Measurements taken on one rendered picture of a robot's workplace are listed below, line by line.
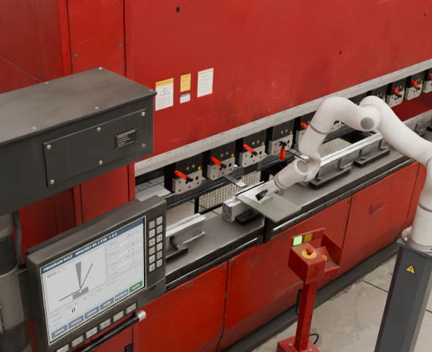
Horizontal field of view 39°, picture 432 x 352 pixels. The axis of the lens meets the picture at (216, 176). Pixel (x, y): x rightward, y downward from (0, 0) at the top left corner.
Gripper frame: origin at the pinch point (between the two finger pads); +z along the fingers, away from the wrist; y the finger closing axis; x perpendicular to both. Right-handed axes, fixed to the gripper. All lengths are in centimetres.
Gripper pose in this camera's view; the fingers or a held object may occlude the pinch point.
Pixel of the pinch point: (263, 194)
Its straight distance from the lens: 300.1
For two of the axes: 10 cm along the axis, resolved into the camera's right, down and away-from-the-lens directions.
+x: 5.2, 8.4, -1.3
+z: -5.0, 4.2, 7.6
